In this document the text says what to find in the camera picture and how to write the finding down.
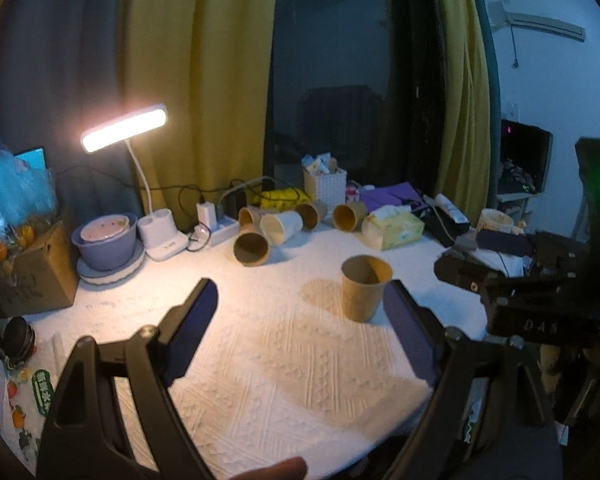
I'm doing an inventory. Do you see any purple folder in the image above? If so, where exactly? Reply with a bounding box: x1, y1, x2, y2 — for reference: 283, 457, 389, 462
358, 182, 431, 213

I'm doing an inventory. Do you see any white paper cup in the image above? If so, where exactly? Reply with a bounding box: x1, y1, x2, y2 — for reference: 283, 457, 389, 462
259, 209, 305, 247

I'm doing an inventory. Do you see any black power adapter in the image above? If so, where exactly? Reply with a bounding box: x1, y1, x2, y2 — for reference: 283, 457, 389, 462
222, 191, 249, 221

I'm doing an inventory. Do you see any white tube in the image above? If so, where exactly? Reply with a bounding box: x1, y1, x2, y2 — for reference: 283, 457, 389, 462
434, 193, 471, 225

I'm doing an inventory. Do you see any yellow cloth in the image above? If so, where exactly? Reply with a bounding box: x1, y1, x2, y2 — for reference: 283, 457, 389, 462
257, 187, 313, 209

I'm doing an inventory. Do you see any fruit print packet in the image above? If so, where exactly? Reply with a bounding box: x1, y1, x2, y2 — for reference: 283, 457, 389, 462
0, 332, 56, 476

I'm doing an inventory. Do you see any white textured table mat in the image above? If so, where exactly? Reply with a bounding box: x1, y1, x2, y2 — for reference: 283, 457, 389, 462
10, 220, 491, 480

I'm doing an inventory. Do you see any white air conditioner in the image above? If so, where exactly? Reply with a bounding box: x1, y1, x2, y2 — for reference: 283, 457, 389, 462
486, 0, 587, 44

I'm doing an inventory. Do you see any person's left hand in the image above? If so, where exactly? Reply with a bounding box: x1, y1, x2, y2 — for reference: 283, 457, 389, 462
227, 456, 309, 480

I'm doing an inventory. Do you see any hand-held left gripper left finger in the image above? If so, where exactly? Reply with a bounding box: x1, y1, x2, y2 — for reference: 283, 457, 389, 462
36, 277, 219, 480

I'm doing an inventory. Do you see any yellow tissue pack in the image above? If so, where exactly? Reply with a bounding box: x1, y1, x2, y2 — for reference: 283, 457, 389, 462
361, 206, 426, 252

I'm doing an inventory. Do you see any black cable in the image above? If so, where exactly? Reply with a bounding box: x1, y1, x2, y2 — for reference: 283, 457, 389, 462
147, 180, 216, 233

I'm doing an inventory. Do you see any black monitor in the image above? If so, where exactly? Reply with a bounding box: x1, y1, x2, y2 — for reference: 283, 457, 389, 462
499, 118, 554, 195

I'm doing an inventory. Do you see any blue plastic bag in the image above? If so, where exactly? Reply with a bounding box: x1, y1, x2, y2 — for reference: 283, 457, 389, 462
0, 132, 61, 256

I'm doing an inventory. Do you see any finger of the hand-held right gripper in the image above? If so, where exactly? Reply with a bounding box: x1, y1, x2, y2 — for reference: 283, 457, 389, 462
475, 228, 588, 267
433, 253, 532, 294

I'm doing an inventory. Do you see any dark window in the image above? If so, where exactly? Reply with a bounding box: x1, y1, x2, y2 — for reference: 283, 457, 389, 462
265, 0, 443, 196

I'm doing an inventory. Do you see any cardboard box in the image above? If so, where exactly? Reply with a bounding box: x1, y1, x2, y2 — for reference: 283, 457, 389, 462
0, 212, 80, 321

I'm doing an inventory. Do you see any yellow curtain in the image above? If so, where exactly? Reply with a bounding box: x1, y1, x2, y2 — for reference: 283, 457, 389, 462
122, 0, 281, 221
431, 0, 496, 221

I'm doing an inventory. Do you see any white power strip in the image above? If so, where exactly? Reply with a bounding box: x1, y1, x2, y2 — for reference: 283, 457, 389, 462
192, 215, 241, 248

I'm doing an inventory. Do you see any purple bowl with lid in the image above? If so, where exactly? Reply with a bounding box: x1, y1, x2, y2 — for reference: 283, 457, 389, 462
71, 213, 140, 272

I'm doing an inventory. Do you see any purple ribbed plate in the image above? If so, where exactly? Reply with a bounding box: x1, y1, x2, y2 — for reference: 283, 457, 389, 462
76, 240, 146, 288

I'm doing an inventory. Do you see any white woven basket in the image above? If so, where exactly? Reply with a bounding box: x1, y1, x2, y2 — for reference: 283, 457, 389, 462
303, 166, 348, 206

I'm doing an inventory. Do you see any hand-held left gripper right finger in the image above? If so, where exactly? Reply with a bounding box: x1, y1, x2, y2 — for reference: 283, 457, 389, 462
380, 280, 565, 480

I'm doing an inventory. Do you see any grey curtain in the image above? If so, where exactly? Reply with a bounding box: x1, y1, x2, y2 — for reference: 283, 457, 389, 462
0, 0, 148, 221

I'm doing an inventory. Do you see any white desk lamp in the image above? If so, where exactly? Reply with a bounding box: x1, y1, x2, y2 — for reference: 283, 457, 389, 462
80, 104, 190, 262

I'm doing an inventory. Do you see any round black case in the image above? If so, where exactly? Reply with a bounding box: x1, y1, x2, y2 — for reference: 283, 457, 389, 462
0, 316, 37, 362

